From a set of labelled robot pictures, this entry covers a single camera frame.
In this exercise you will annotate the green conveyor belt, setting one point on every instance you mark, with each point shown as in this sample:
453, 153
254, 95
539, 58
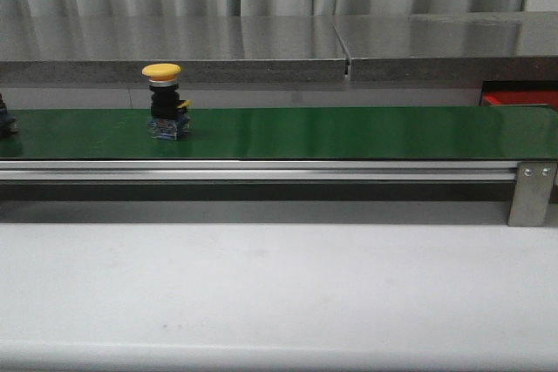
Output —
439, 132

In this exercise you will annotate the red plastic tray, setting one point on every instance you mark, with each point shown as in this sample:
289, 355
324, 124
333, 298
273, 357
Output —
525, 98

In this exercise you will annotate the grey stone counter slab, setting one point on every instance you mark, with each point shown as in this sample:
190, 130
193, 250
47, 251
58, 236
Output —
113, 50

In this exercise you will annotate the aluminium conveyor frame rail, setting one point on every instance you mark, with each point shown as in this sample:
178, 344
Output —
255, 170

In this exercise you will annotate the steel conveyor support bracket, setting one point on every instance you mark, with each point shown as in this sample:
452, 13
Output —
533, 186

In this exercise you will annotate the right grey stone slab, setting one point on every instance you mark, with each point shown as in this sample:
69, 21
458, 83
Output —
463, 47

